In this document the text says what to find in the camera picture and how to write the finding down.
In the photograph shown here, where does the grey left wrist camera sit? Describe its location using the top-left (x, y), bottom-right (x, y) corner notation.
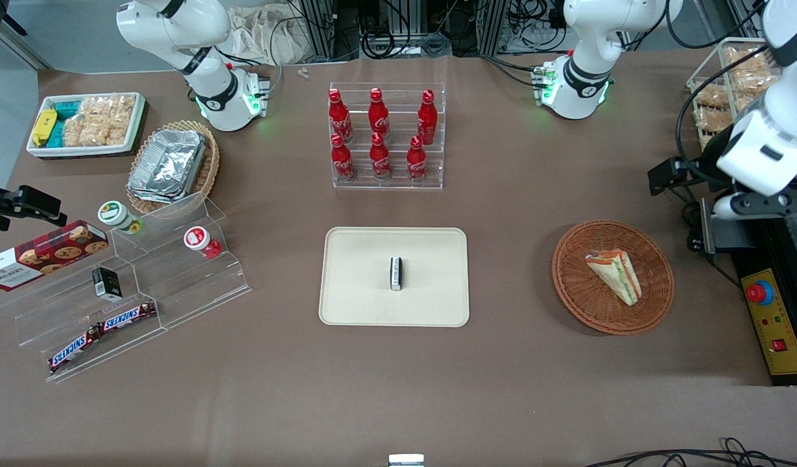
top-left (712, 192), bottom-right (797, 221)

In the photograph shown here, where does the aluminium frame post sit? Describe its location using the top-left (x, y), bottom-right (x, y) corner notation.
top-left (475, 0), bottom-right (508, 56)
top-left (300, 0), bottom-right (338, 63)

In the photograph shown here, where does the coiled black cable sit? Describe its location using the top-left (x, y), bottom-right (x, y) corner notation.
top-left (360, 27), bottom-right (397, 60)

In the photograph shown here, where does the red emergency stop button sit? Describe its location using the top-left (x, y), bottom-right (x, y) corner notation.
top-left (746, 280), bottom-right (776, 306)

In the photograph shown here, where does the red lid dessert cup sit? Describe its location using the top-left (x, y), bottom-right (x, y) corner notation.
top-left (183, 226), bottom-right (223, 259)

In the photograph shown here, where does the crumpled beige cloth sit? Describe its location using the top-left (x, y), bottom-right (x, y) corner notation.
top-left (226, 5), bottom-right (309, 66)

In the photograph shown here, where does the oval tan wicker basket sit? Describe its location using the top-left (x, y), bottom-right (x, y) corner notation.
top-left (125, 119), bottom-right (221, 215)

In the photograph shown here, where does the silver foil container stack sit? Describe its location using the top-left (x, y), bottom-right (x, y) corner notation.
top-left (126, 129), bottom-right (208, 204)

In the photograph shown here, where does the black machine with yellow panel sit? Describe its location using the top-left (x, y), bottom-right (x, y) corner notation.
top-left (699, 195), bottom-right (797, 387)

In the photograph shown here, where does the beige rectangular serving tray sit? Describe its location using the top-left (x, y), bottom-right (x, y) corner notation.
top-left (318, 226), bottom-right (470, 328)

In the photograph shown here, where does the green lid dessert cup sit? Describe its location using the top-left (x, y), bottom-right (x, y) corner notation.
top-left (97, 200), bottom-right (143, 235)

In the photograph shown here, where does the red tartan cookie box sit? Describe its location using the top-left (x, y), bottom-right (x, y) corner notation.
top-left (0, 220), bottom-right (110, 293)

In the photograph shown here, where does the triangular sandwich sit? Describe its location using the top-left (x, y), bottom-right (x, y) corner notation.
top-left (585, 249), bottom-right (643, 307)

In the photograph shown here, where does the clear acrylic bottle rack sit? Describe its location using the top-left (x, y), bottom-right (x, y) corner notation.
top-left (329, 82), bottom-right (446, 191)

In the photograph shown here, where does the black machine power cable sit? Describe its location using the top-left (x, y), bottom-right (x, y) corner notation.
top-left (680, 193), bottom-right (743, 290)

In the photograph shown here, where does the black base cable bundle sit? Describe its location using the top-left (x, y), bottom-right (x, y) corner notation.
top-left (481, 54), bottom-right (549, 90)

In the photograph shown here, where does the brown snickers bar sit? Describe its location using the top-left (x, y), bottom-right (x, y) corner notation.
top-left (47, 326), bottom-right (104, 374)
top-left (98, 300), bottom-right (158, 333)

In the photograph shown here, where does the small black box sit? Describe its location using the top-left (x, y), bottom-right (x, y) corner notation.
top-left (91, 266), bottom-right (123, 302)

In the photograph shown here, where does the white rectangular plastic bin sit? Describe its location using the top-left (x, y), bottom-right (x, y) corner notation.
top-left (26, 92), bottom-right (147, 159)

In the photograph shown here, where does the clear acrylic stepped shelf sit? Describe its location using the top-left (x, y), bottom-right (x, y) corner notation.
top-left (0, 191), bottom-right (252, 384)

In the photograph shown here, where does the red cola bottle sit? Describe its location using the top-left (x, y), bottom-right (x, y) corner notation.
top-left (368, 88), bottom-right (391, 139)
top-left (370, 132), bottom-right (393, 181)
top-left (416, 90), bottom-right (439, 146)
top-left (328, 89), bottom-right (354, 144)
top-left (330, 134), bottom-right (357, 183)
top-left (406, 136), bottom-right (428, 184)

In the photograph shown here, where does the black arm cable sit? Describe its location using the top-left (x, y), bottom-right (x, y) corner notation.
top-left (673, 47), bottom-right (770, 164)

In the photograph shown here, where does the clear rice cracker bag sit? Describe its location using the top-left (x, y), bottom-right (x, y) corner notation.
top-left (80, 95), bottom-right (137, 121)
top-left (106, 110), bottom-right (136, 146)
top-left (62, 114), bottom-right (111, 148)

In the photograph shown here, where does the black floor cable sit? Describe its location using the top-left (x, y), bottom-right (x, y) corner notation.
top-left (582, 437), bottom-right (797, 467)

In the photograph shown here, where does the round brown wicker basket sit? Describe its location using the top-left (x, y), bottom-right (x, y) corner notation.
top-left (551, 220), bottom-right (675, 336)

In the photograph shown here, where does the white wire rack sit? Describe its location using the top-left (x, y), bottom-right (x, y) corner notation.
top-left (686, 37), bottom-right (783, 153)

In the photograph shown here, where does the yellow snack packet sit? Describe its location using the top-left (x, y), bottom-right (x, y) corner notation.
top-left (31, 108), bottom-right (58, 147)

